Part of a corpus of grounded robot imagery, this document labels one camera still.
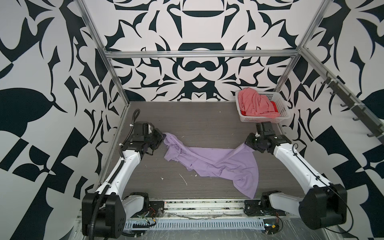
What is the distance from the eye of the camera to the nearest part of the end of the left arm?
23.2 inches

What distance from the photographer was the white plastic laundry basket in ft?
3.39

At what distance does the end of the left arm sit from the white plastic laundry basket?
588 mm
